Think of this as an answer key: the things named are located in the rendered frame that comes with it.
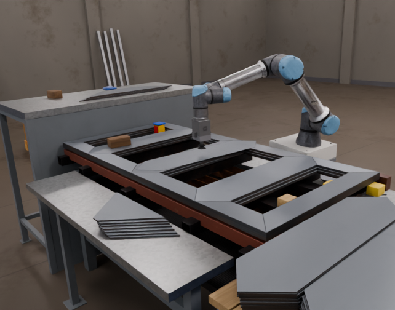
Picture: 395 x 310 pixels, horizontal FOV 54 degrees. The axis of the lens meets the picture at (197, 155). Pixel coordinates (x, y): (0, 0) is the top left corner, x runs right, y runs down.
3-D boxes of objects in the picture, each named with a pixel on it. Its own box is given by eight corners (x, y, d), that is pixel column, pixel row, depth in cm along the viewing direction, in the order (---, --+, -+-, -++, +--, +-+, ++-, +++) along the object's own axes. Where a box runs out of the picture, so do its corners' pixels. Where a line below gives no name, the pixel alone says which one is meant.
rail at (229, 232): (266, 258, 120) (266, 242, 119) (64, 157, 234) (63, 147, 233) (283, 248, 126) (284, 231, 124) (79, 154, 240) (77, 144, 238)
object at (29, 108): (25, 120, 218) (24, 112, 217) (-4, 107, 262) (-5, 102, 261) (199, 91, 298) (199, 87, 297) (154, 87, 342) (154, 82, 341)
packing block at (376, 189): (378, 197, 156) (378, 188, 155) (365, 194, 159) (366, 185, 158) (384, 193, 159) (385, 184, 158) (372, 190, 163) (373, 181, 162)
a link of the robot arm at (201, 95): (211, 85, 186) (194, 87, 184) (211, 108, 189) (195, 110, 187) (205, 83, 193) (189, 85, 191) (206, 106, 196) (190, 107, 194)
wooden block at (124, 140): (111, 148, 214) (110, 139, 213) (107, 146, 219) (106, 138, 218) (131, 144, 220) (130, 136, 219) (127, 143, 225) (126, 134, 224)
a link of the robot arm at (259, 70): (276, 48, 214) (197, 82, 206) (286, 50, 204) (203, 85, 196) (280, 68, 219) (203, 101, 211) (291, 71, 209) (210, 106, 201)
